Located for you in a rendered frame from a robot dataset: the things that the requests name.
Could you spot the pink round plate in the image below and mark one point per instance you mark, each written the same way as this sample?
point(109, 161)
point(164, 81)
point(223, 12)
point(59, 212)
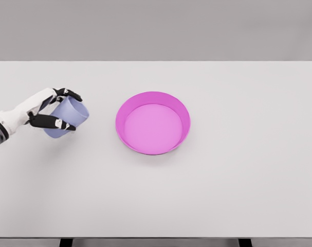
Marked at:
point(153, 124)

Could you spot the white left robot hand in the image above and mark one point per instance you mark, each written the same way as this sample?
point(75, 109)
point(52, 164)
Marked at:
point(32, 103)

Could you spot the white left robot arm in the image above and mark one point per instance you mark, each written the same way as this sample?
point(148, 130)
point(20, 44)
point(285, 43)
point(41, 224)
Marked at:
point(5, 123)

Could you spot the light blue cup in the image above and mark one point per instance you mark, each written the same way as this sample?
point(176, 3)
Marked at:
point(71, 112)

